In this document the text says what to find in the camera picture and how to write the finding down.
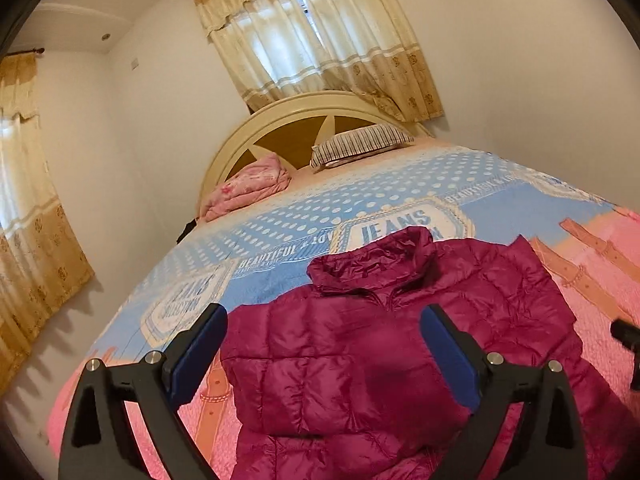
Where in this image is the cream wooden headboard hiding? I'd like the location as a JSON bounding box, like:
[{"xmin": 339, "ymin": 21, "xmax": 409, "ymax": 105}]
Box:
[{"xmin": 199, "ymin": 91, "xmax": 436, "ymax": 216}]

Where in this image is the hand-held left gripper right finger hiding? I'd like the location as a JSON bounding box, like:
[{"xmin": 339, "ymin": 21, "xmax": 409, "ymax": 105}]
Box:
[{"xmin": 420, "ymin": 304, "xmax": 587, "ymax": 480}]

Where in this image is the printed blue pink bed sheet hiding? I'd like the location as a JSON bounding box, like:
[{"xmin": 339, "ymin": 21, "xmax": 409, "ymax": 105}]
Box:
[{"xmin": 45, "ymin": 140, "xmax": 640, "ymax": 480}]

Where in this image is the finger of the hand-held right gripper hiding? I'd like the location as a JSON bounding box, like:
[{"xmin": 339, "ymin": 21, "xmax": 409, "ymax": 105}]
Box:
[{"xmin": 610, "ymin": 318, "xmax": 640, "ymax": 392}]

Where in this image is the folded pink blanket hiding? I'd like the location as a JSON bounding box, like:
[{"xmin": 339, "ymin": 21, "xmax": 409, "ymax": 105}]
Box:
[{"xmin": 202, "ymin": 154, "xmax": 292, "ymax": 222}]

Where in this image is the magenta puffer jacket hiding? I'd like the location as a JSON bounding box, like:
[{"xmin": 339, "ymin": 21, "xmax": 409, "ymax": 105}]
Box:
[{"xmin": 220, "ymin": 226, "xmax": 640, "ymax": 480}]

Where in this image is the striped pillow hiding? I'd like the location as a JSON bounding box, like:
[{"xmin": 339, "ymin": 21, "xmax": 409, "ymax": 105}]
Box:
[{"xmin": 310, "ymin": 124, "xmax": 416, "ymax": 169}]

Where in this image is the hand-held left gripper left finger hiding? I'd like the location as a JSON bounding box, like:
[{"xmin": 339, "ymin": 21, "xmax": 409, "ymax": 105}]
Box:
[{"xmin": 57, "ymin": 302, "xmax": 229, "ymax": 480}]

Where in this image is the cream patterned window curtain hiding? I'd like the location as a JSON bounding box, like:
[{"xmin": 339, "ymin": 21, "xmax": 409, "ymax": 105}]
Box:
[{"xmin": 192, "ymin": 0, "xmax": 446, "ymax": 122}]

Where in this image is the cream patterned side curtain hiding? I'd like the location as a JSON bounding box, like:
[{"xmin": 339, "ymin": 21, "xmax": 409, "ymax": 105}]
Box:
[{"xmin": 0, "ymin": 52, "xmax": 96, "ymax": 386}]

